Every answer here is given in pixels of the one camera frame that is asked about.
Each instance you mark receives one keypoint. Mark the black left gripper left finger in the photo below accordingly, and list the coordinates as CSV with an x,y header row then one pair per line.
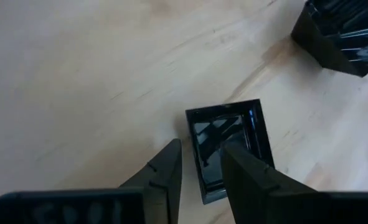
x,y
158,186

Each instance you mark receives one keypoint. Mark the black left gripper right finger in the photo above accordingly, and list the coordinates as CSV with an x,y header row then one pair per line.
x,y
264,202

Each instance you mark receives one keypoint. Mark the small square black plate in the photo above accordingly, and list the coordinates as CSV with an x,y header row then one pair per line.
x,y
208,155

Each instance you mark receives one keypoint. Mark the black flared square plate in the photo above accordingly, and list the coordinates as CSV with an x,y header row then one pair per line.
x,y
336,37

